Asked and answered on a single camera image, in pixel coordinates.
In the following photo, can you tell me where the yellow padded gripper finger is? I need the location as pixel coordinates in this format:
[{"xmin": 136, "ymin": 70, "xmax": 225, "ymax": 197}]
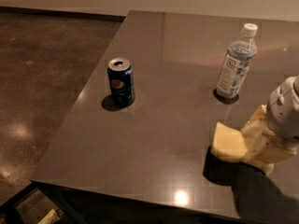
[
  {"xmin": 242, "ymin": 131, "xmax": 298, "ymax": 175},
  {"xmin": 241, "ymin": 105, "xmax": 267, "ymax": 143}
]

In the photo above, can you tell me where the yellow sponge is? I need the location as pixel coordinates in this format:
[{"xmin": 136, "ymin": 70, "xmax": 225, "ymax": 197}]
[{"xmin": 211, "ymin": 122, "xmax": 248, "ymax": 163}]

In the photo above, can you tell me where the clear plastic water bottle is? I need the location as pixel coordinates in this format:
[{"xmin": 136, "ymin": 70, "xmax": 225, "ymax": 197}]
[{"xmin": 216, "ymin": 23, "xmax": 258, "ymax": 100}]

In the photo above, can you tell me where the blue Pepsi can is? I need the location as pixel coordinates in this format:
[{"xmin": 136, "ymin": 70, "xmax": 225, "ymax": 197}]
[{"xmin": 107, "ymin": 58, "xmax": 135, "ymax": 106}]

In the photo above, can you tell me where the yellow object under table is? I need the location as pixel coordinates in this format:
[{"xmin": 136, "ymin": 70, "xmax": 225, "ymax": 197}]
[{"xmin": 37, "ymin": 209, "xmax": 61, "ymax": 224}]

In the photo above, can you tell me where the dark table frame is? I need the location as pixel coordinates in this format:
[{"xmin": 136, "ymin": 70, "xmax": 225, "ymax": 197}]
[{"xmin": 0, "ymin": 182, "xmax": 88, "ymax": 224}]

